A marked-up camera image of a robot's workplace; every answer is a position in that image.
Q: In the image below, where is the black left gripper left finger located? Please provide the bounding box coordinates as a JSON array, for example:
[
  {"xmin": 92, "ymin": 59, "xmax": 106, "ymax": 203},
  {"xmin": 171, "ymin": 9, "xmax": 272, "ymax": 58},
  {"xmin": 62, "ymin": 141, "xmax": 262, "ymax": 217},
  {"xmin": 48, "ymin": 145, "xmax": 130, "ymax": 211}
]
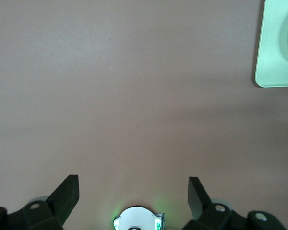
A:
[{"xmin": 0, "ymin": 174, "xmax": 80, "ymax": 230}]

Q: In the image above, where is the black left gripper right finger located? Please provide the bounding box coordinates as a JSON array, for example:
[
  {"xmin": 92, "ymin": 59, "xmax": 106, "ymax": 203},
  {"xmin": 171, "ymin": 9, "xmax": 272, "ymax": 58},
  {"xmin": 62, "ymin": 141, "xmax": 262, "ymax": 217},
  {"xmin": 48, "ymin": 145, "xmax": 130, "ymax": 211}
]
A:
[{"xmin": 182, "ymin": 176, "xmax": 286, "ymax": 230}]

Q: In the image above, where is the brown table mat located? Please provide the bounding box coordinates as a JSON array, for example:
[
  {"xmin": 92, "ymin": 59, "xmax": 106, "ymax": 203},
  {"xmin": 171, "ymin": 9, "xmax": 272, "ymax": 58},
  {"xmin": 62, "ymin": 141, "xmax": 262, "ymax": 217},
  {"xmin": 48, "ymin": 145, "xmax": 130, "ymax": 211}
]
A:
[{"xmin": 0, "ymin": 0, "xmax": 288, "ymax": 230}]

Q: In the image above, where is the light green rectangular tray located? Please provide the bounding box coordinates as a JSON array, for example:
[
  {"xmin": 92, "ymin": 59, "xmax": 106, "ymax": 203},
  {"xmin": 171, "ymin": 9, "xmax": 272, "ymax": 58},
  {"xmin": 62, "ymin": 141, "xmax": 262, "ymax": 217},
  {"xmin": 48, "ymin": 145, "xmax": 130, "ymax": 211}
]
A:
[{"xmin": 254, "ymin": 0, "xmax": 288, "ymax": 88}]

